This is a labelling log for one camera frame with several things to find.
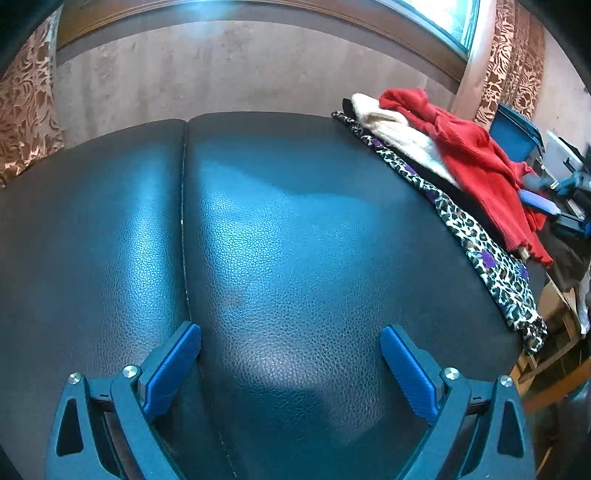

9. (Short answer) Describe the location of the red knit sweater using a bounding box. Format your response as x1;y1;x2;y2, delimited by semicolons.
379;89;553;268

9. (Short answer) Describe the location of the black fabric bag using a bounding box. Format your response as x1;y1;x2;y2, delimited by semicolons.
538;221;590;291

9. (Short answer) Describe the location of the clear plastic storage box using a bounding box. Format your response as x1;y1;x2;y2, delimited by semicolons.
537;130;591;218

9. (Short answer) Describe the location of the blue plastic storage bin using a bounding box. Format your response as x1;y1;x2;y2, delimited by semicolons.
489;104;545;163

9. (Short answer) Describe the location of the leopard print garment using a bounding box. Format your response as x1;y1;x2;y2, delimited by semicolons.
332;110;548;355

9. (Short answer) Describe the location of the wooden stool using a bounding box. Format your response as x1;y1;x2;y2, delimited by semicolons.
510;278;585;397

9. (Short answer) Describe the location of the right brown patterned curtain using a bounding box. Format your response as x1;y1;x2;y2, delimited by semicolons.
450;0;546;130

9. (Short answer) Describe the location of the brown patterned curtain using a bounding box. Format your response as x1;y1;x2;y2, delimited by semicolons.
1;9;64;186
450;0;546;130

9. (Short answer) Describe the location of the cream knit sweater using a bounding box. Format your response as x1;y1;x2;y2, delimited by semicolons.
352;93;462;190

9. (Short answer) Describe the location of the black leather padded bench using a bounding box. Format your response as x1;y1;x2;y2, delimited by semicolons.
1;113;522;479

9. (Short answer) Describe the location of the left brown patterned curtain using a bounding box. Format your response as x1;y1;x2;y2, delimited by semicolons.
1;9;64;186

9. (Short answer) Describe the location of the window with frame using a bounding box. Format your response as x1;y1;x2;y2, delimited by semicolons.
379;0;480;60

